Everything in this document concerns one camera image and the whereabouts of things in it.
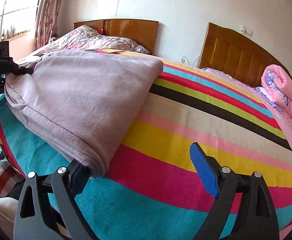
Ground rolled pink floral blanket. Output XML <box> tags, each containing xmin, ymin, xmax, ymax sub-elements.
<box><xmin>261</xmin><ymin>64</ymin><xmax>292</xmax><ymax>118</ymax></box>

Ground white left sleeve forearm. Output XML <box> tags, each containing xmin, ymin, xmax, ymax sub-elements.
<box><xmin>0</xmin><ymin>197</ymin><xmax>18</xmax><ymax>239</ymax></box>

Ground pink floral pillow bedding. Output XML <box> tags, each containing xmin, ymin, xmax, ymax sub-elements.
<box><xmin>202</xmin><ymin>68</ymin><xmax>292</xmax><ymax>239</ymax></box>

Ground mauve pink pants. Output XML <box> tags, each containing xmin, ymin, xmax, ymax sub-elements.
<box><xmin>4</xmin><ymin>50</ymin><xmax>163</xmax><ymax>178</ymax></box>

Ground right wooden headboard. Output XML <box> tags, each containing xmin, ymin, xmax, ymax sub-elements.
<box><xmin>197</xmin><ymin>22</ymin><xmax>289</xmax><ymax>87</ymax></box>

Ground pink floral shiny quilt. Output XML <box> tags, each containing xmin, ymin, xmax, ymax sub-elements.
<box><xmin>17</xmin><ymin>25</ymin><xmax>150</xmax><ymax>64</ymax></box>

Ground window with frame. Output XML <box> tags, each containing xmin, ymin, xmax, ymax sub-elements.
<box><xmin>0</xmin><ymin>0</ymin><xmax>41</xmax><ymax>41</ymax></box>

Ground left wooden headboard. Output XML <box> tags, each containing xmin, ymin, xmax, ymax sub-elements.
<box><xmin>74</xmin><ymin>18</ymin><xmax>159</xmax><ymax>54</ymax></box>

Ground floral pink curtain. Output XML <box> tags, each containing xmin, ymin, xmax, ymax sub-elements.
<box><xmin>34</xmin><ymin>0</ymin><xmax>62</xmax><ymax>50</ymax></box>

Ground white wall socket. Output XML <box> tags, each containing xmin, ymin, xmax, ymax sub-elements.
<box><xmin>240</xmin><ymin>25</ymin><xmax>253</xmax><ymax>36</ymax></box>

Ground rainbow striped bed sheet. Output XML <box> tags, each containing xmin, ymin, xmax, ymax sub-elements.
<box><xmin>0</xmin><ymin>49</ymin><xmax>292</xmax><ymax>239</ymax></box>

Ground wooden headboard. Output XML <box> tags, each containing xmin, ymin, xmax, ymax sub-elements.
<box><xmin>74</xmin><ymin>18</ymin><xmax>159</xmax><ymax>54</ymax></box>
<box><xmin>197</xmin><ymin>22</ymin><xmax>289</xmax><ymax>87</ymax></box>

